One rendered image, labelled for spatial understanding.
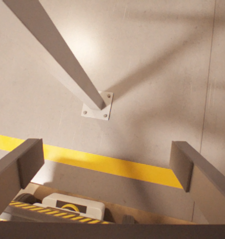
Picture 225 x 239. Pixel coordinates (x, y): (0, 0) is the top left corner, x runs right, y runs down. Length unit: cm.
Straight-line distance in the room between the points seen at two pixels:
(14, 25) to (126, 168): 72
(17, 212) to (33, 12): 57
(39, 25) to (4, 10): 7
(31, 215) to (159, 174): 56
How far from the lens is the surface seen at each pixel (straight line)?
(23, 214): 67
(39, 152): 17
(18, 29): 35
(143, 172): 87
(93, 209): 78
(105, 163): 88
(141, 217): 91
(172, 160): 17
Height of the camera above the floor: 86
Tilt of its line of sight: 78 degrees down
